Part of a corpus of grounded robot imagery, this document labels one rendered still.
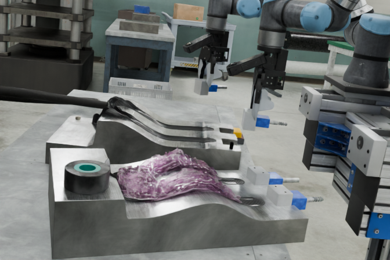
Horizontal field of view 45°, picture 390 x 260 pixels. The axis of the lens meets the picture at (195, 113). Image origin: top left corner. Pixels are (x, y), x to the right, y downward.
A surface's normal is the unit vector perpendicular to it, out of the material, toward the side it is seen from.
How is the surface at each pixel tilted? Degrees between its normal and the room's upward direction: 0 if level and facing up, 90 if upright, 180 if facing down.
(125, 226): 90
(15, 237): 0
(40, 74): 90
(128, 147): 90
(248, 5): 90
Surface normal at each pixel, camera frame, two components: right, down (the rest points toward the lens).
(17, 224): 0.11, -0.96
